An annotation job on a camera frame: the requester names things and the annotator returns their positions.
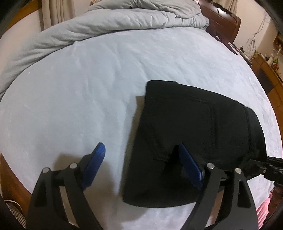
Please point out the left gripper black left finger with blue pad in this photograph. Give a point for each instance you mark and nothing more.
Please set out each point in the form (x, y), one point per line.
(46, 209)

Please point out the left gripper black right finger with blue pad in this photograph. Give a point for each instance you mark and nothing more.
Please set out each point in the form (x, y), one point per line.
(225, 200)

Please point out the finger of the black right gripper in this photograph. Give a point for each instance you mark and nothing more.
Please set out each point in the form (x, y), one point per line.
(271, 168)

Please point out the black pants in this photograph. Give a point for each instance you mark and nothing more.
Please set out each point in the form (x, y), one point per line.
(218, 129)

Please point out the pink striped clothing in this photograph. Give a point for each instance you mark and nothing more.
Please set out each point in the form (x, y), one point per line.
(266, 209)

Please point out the white basket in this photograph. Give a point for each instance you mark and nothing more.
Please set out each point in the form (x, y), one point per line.
(17, 211)

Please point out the light blue bed sheet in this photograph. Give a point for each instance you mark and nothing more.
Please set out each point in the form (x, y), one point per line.
(58, 109)

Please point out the dark wooden headboard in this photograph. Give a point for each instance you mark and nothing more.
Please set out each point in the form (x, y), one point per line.
(226, 24)

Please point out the grey duvet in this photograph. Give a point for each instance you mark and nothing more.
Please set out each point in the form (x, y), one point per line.
(102, 18)

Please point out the beige curtain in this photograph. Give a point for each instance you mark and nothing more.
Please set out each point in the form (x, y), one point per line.
(56, 11)

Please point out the wooden bed frame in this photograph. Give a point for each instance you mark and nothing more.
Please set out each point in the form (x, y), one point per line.
(12, 188)

